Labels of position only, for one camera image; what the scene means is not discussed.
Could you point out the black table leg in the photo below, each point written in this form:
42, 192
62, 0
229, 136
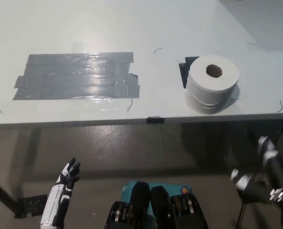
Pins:
3, 195

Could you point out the black tape square patch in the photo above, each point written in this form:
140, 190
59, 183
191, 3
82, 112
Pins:
184, 69

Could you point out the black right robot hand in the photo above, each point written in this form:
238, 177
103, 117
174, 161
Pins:
275, 171

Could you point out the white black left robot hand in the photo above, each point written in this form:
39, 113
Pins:
56, 202

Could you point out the black teal robot torso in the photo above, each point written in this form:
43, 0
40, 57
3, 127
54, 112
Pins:
160, 207

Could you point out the small black tape piece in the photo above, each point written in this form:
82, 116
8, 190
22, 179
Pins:
155, 120

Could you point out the white toilet paper roll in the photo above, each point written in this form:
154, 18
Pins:
210, 93

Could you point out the grey duct tape patch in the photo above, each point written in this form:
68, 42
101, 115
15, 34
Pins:
76, 76

